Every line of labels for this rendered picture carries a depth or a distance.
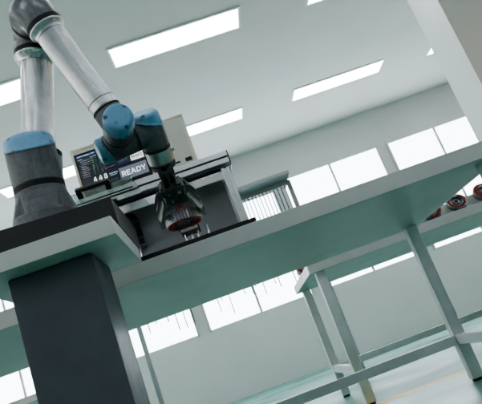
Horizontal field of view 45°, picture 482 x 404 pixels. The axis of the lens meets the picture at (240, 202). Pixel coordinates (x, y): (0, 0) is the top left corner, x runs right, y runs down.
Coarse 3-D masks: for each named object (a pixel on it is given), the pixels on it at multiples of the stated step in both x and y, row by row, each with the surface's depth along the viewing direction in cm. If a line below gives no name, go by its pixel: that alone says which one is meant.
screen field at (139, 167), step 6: (138, 162) 214; (144, 162) 213; (120, 168) 213; (126, 168) 213; (132, 168) 213; (138, 168) 213; (144, 168) 213; (120, 174) 212; (126, 174) 212; (132, 174) 212; (138, 174) 212
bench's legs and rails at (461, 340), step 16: (480, 176) 178; (416, 240) 258; (416, 256) 258; (432, 272) 254; (432, 288) 253; (448, 304) 250; (448, 320) 249; (464, 336) 237; (480, 336) 221; (416, 352) 246; (432, 352) 246; (464, 352) 245; (368, 368) 244; (384, 368) 244; (464, 368) 248; (480, 368) 243; (336, 384) 243; (352, 384) 243; (288, 400) 242; (304, 400) 242
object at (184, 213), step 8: (184, 208) 169; (192, 208) 170; (168, 216) 169; (176, 216) 169; (184, 216) 168; (192, 216) 169; (200, 216) 172; (168, 224) 169; (176, 224) 173; (184, 224) 176; (192, 224) 176
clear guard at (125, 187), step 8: (128, 176) 188; (112, 184) 186; (120, 184) 184; (128, 184) 182; (136, 184) 197; (88, 192) 185; (96, 192) 184; (104, 192) 182; (112, 192) 181; (120, 192) 198; (128, 192) 201; (136, 192) 204; (80, 200) 182; (88, 200) 180; (96, 200) 197; (120, 200) 206; (128, 200) 209
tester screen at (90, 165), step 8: (80, 160) 214; (88, 160) 214; (96, 160) 214; (136, 160) 214; (80, 168) 213; (88, 168) 213; (96, 168) 213; (104, 168) 213; (112, 168) 213; (88, 176) 212; (112, 176) 212; (120, 176) 212; (136, 176) 212
